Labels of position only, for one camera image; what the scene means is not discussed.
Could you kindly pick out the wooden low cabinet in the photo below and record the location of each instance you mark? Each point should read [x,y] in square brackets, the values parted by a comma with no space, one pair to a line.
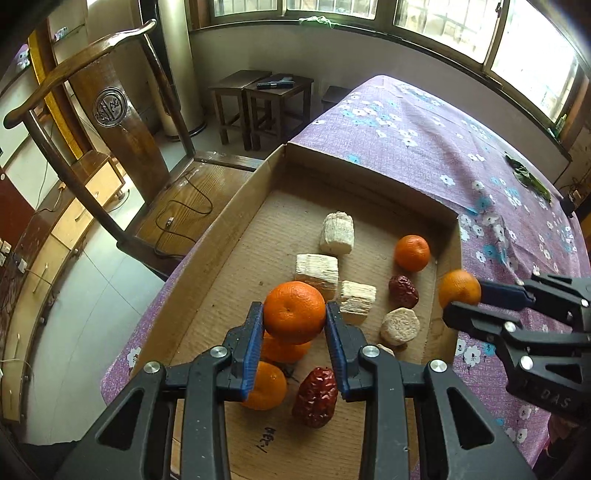
[69,221]

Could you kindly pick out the wooden framed window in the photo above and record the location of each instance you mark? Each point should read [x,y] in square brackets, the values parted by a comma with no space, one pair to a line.
[415,23]

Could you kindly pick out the red date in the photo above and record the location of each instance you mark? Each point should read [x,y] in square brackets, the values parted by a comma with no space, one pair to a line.
[403,290]
[316,397]

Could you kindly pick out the small black device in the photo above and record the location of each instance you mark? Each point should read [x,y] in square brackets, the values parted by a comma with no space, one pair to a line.
[570,203]

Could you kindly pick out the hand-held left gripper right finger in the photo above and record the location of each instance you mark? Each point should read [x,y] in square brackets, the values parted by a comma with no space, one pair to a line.
[336,360]

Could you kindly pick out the brown cardboard box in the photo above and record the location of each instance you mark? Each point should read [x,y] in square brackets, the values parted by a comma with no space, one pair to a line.
[258,230]

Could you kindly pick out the purple floral tablecloth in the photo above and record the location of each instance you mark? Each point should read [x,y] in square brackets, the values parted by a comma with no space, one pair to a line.
[415,138]

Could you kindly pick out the green leafy vegetable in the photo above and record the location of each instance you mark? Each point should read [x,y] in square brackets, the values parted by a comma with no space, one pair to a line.
[526,177]

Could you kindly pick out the white round sugarcane piece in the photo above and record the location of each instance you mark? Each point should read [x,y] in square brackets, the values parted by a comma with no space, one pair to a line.
[399,326]

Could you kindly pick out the green bottle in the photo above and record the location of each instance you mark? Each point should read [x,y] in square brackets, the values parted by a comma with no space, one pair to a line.
[561,125]

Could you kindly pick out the white standing air conditioner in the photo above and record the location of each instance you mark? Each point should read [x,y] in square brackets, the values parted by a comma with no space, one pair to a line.
[178,69]

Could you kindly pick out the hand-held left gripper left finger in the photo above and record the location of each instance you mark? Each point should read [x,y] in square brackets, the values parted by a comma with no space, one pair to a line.
[251,360]

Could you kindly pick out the dark flat item on stool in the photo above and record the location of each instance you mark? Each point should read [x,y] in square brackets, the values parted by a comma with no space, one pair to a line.
[275,82]

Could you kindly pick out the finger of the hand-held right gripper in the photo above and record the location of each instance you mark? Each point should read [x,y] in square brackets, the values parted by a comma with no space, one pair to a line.
[475,318]
[501,293]

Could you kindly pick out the yellowish orange mandarin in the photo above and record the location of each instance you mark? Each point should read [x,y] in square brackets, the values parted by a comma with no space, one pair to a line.
[457,287]

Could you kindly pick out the dark wooden chair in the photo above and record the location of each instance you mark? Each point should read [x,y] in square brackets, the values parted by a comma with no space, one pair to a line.
[134,138]

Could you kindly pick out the large orange mandarin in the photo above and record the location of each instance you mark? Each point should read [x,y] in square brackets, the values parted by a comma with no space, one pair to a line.
[294,312]

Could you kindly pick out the white ribbed sugarcane piece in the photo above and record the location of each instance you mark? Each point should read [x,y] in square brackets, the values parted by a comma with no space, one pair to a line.
[337,234]

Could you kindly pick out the green cloth on sill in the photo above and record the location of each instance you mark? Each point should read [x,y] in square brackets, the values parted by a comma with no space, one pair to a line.
[316,21]

